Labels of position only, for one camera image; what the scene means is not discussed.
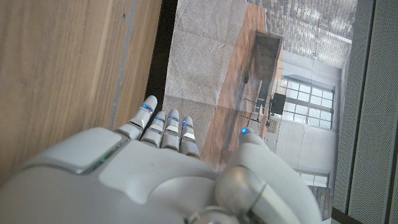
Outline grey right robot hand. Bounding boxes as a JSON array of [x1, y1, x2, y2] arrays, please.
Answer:
[[0, 95, 323, 224]]

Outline printed room scene backdrop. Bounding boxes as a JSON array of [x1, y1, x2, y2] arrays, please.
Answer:
[[161, 0, 358, 222]]

